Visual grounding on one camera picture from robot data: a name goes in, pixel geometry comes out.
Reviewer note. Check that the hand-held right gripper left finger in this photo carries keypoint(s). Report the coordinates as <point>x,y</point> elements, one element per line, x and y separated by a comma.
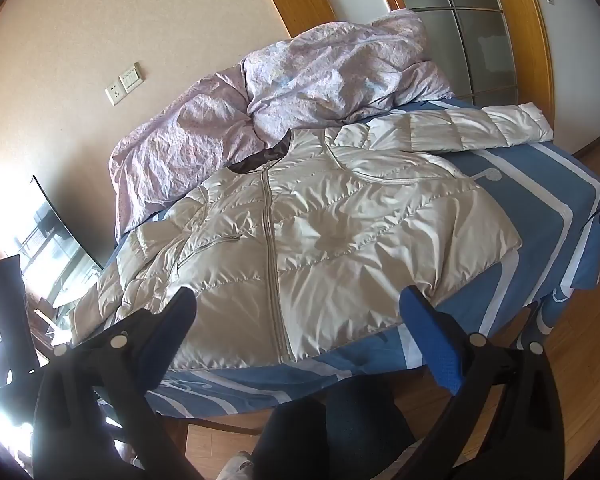
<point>182,320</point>

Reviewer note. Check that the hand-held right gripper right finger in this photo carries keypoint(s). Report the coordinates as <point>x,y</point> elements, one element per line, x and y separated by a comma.
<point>430,330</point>

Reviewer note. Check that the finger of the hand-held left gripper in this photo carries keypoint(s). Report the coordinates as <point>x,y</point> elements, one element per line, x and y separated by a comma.
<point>7,300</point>

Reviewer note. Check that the white puffer jacket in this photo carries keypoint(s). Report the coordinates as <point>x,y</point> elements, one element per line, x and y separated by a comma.
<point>330,235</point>

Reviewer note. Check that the glass television stand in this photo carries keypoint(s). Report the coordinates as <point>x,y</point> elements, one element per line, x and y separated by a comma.
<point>55,312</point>

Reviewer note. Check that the black flat screen television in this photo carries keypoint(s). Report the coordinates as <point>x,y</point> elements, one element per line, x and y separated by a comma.
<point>65,255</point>

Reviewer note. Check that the person's dark trouser leg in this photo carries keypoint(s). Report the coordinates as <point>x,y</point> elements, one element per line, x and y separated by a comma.
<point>330,435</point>

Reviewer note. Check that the person's white shoe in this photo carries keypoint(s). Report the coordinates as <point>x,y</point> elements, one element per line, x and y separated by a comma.
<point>237,467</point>

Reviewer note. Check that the blue white patterned bed sheet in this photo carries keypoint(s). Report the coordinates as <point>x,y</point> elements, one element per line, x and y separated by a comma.
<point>530,175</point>

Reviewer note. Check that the purple crumpled duvet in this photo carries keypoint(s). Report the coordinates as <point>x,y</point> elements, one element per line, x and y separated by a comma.
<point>205,135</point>

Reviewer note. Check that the frosted glass door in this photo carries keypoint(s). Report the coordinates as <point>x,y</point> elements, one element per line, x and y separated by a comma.
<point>480,35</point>

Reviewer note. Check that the wooden bed frame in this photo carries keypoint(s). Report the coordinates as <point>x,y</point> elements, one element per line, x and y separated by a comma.
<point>220,422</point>

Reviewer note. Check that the white wall socket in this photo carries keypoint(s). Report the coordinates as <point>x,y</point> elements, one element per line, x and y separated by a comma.
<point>113,94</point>

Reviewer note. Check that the white wall light switch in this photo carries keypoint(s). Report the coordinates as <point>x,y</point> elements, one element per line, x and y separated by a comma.
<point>131,77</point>

